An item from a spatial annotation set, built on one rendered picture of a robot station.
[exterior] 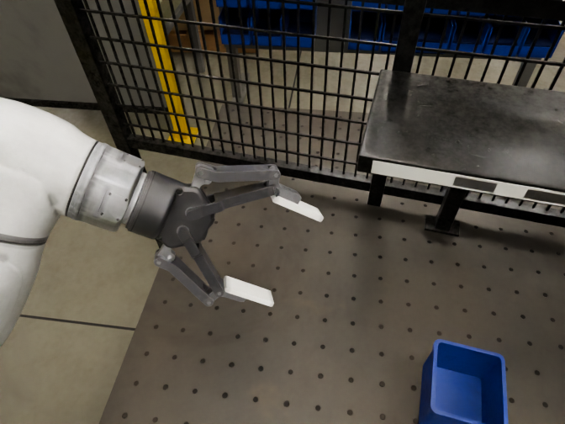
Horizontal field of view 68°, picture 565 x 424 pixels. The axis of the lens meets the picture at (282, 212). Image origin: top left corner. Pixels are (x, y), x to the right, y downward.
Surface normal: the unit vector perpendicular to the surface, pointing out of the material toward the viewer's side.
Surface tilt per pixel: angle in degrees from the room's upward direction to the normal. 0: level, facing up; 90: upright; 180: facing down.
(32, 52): 90
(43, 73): 90
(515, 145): 0
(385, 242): 0
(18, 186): 61
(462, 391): 0
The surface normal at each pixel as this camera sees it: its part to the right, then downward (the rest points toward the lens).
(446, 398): -0.03, -0.65
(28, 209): 0.56, 0.45
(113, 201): 0.18, 0.40
